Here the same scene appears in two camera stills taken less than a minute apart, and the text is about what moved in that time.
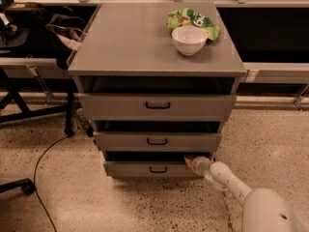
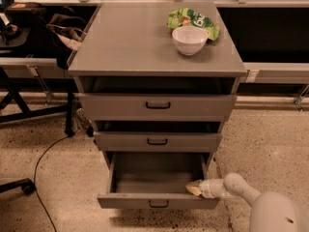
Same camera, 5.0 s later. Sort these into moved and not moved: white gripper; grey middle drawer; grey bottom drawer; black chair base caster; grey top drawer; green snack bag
Moved: grey bottom drawer; white gripper
Not moved: black chair base caster; grey top drawer; green snack bag; grey middle drawer
